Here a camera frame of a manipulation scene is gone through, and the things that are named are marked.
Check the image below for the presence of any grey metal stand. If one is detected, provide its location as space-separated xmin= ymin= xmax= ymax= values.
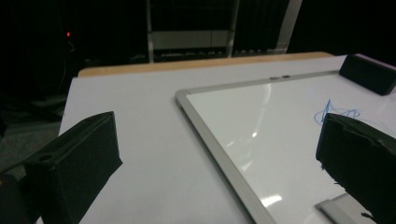
xmin=146 ymin=0 xmax=304 ymax=63

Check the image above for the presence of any black and purple whiteboard eraser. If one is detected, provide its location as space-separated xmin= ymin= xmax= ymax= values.
xmin=338 ymin=53 xmax=396 ymax=96

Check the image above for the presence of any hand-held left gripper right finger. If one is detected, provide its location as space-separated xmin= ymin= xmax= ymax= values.
xmin=316 ymin=112 xmax=396 ymax=224

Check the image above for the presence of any dark device with red light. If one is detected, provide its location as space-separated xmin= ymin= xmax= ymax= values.
xmin=62 ymin=29 xmax=77 ymax=53

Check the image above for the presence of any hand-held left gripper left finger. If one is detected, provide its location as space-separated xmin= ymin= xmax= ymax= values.
xmin=22 ymin=111 xmax=123 ymax=224

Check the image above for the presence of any silver framed whiteboard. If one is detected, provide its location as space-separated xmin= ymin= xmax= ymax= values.
xmin=175 ymin=69 xmax=396 ymax=224

